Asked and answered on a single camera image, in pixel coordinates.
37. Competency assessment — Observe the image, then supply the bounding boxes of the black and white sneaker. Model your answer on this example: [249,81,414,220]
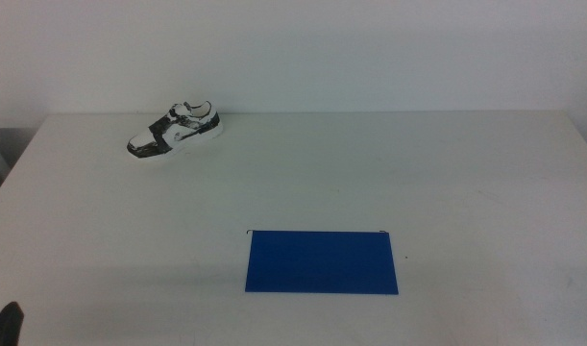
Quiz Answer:
[126,100,225,160]

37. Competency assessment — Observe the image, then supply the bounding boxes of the blue rectangular mat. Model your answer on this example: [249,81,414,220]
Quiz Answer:
[244,229,400,296]

